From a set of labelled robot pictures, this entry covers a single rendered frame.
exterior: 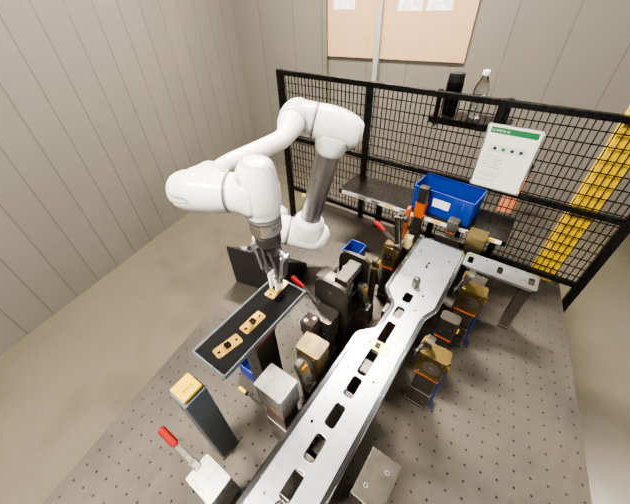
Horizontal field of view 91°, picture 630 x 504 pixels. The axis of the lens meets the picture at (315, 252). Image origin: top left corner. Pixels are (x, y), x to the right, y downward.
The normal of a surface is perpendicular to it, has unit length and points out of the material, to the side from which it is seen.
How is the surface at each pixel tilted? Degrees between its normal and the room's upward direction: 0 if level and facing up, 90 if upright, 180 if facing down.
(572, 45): 90
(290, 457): 0
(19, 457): 0
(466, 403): 0
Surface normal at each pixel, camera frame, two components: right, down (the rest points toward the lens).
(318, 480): -0.04, -0.74
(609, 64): -0.43, 0.62
